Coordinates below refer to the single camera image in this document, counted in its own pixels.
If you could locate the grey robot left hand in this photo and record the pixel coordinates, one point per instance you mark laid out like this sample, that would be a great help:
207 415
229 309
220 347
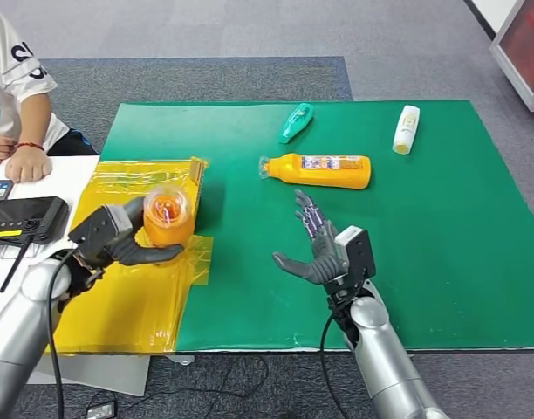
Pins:
136 254

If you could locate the person's left hand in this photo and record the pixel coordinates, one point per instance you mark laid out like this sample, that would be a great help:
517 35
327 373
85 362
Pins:
29 165

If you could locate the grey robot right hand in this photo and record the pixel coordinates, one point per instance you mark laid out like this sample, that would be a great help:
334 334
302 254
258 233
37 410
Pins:
324 254

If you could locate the orange detergent bottle clear cap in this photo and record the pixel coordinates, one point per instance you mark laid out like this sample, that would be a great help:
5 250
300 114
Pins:
319 173
168 222

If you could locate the person's left forearm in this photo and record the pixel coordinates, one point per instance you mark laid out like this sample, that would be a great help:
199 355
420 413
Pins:
33 121

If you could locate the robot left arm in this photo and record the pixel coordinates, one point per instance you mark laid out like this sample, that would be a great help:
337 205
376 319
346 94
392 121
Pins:
14 335

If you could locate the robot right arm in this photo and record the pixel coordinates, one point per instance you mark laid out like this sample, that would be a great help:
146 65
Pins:
380 358

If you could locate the teal plastic bottle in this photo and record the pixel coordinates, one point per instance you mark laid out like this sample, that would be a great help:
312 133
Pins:
295 124

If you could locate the white plastic bottle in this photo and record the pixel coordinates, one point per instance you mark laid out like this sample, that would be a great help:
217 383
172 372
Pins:
405 130

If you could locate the black controller with antenna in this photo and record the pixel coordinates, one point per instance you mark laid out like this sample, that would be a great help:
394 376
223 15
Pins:
27 217

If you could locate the yellow plastic film sheet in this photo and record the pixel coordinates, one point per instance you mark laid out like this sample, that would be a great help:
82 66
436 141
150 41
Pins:
127 312

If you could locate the person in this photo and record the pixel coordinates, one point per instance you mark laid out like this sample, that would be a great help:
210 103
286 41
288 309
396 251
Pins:
5 75

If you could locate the grey panel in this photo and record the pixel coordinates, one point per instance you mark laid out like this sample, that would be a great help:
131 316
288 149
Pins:
97 373

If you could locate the green table mat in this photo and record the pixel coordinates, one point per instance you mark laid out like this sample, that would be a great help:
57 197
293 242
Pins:
424 260

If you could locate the black power adapter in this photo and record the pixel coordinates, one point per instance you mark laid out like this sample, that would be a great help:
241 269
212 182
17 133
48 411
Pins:
102 409

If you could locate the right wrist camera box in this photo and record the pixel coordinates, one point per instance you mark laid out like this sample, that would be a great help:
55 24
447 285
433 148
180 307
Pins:
358 254

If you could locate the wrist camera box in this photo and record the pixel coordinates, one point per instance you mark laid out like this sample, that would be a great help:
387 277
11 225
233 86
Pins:
94 231
358 254

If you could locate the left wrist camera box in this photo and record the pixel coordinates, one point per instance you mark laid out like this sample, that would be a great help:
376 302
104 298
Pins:
94 231

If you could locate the red framed wall cabinet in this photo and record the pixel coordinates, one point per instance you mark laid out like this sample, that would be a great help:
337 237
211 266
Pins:
524 52

